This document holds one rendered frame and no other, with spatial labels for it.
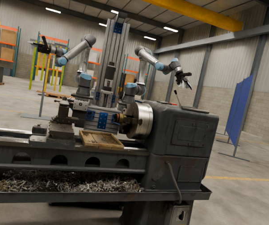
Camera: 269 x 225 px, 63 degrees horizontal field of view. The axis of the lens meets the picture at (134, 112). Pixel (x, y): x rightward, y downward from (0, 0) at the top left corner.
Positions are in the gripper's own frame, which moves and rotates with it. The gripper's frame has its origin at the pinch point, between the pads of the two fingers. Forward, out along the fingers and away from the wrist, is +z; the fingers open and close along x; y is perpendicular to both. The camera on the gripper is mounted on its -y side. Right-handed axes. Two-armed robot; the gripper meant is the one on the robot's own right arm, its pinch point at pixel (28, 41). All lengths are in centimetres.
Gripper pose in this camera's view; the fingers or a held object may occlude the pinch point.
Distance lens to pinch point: 239.3
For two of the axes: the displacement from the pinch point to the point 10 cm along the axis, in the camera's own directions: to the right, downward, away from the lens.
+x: -4.9, -3.3, 8.1
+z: -8.3, -1.0, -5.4
